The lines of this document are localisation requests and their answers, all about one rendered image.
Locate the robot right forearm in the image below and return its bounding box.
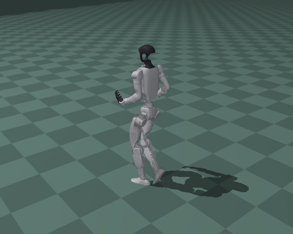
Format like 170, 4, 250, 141
156, 88, 166, 98

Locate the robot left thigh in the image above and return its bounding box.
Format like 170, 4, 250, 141
129, 112, 147, 154

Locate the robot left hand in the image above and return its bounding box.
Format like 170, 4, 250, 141
115, 90, 123, 102

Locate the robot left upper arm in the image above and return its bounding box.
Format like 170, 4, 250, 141
131, 70, 143, 101

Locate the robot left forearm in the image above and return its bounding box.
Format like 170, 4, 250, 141
119, 94, 138, 106

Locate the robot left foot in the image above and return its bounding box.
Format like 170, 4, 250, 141
131, 177, 150, 186

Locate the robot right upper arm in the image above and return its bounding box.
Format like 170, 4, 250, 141
157, 65, 170, 92

